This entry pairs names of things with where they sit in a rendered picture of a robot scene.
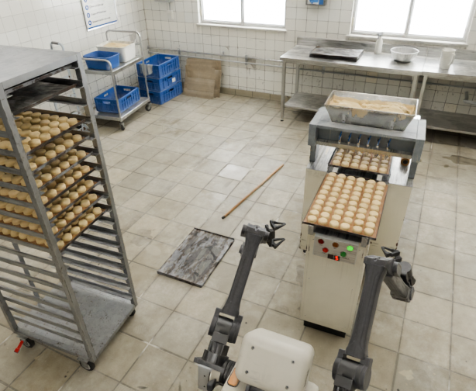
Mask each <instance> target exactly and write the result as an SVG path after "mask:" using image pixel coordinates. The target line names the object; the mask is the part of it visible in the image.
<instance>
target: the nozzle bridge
mask: <svg viewBox="0 0 476 391"><path fill-rule="evenodd" d="M341 131H343V132H342V140H341V143H340V144H339V143H338V139H339V135H340V133H341ZM350 133H352V134H351V142H350V144H347V140H348V137H349V135H350ZM360 135H361V136H360ZM359 136H360V146H357V139H358V137H359ZM370 136H371V138H370V141H371V142H370V147H366V146H367V139H368V137H370ZM380 137H381V139H380ZM378 139H380V146H379V149H376V144H377V141H378ZM390 139H391V141H390V147H389V150H388V151H387V150H385V149H386V144H387V142H388V140H390ZM425 139H426V120H424V119H413V120H412V121H411V123H410V124H409V125H408V126H407V127H406V128H405V130H404V131H398V130H388V129H382V128H376V127H370V126H359V125H353V124H347V123H337V122H332V121H331V119H330V117H329V113H328V112H327V110H326V107H320V108H319V110H318V112H317V113H316V114H315V116H314V117H313V119H312V121H311V123H310V124H309V138H308V145H309V146H311V147H310V157H309V161H311V162H315V161H316V158H317V157H318V155H319V145H323V146H328V147H338V148H343V149H347V150H353V151H363V152H368V153H372V154H382V155H387V156H392V157H401V158H407V159H411V163H410V166H409V174H408V178H410V179H414V177H415V174H416V169H417V165H418V163H419V161H420V158H421V155H422V152H423V146H424V143H425Z"/></svg>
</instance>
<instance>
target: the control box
mask: <svg viewBox="0 0 476 391"><path fill-rule="evenodd" d="M319 239H322V240H323V241H324V243H323V244H320V243H319ZM333 243H338V247H334V246H333ZM348 246H351V247H352V248H353V250H352V251H349V250H347V247H348ZM358 247H359V243H358V242H355V241H351V240H345V239H342V238H338V237H332V236H328V235H325V234H318V233H316V234H315V238H314V246H313V253H312V254H314V255H318V256H321V257H324V258H329V255H330V254H331V255H332V258H331V257H330V258H329V259H333V260H336V261H342V262H346V263H349V264H352V265H355V262H356V259H357V251H358ZM323 248H327V249H328V252H326V253H325V252H323ZM341 252H345V253H346V257H342V256H341V255H340V254H341ZM331 255H330V256H331ZM336 256H337V257H338V260H337V258H336ZM335 258H336V259H335Z"/></svg>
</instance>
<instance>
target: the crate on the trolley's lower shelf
mask: <svg viewBox="0 0 476 391"><path fill-rule="evenodd" d="M124 88H128V89H130V91H127V90H124ZM116 92H117V97H118V101H119V108H120V113H122V112H124V111H126V110H127V109H128V108H129V107H131V106H132V105H134V104H135V103H137V102H138V101H139V100H140V94H139V88H138V87H133V86H124V85H116ZM107 93H108V95H107V96H104V95H105V94H107ZM94 100H95V106H96V110H97V111H99V112H109V113H116V114H119V111H118V107H117V103H116V96H115V91H114V87H111V88H110V89H108V90H106V91H105V92H103V93H102V94H100V95H98V96H96V97H94Z"/></svg>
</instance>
